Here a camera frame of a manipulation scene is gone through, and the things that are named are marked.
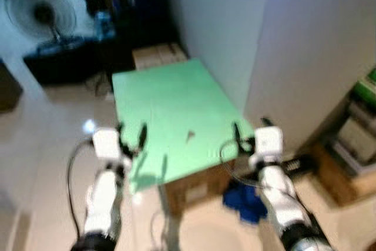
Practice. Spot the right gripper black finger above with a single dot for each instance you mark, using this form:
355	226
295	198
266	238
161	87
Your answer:
267	122
236	131

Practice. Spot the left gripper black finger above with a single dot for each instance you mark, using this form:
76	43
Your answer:
143	136
121	133

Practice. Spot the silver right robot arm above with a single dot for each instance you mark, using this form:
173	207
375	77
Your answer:
276	198

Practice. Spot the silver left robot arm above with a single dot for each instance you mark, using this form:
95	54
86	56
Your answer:
103	204

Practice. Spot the green table board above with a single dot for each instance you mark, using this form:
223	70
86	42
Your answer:
170	110

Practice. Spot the black laser toner box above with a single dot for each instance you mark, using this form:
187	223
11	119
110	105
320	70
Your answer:
298	164

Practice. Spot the dark blue cloth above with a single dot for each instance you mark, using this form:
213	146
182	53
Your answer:
241	201

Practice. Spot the brown cardboard table base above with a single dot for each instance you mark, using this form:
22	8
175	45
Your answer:
194	189

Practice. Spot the plain cardboard box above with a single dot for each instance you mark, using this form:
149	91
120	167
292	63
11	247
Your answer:
147	58

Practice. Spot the grey printer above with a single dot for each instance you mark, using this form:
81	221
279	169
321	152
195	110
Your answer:
355	136

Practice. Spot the black low cabinet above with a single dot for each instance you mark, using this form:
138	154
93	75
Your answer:
59	66

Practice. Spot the green box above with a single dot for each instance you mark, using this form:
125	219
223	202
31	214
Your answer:
365	89

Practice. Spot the black glass top table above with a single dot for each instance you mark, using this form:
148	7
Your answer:
141	27

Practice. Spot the dark brown furniture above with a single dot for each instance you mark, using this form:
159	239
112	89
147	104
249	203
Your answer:
9	89

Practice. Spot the standing floor fan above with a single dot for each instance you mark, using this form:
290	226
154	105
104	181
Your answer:
44	13

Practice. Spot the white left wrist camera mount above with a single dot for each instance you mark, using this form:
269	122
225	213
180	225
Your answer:
106	143

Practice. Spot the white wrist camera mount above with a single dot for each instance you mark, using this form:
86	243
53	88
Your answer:
267	142
106	143

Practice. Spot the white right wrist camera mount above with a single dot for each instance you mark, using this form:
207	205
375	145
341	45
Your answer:
267	142

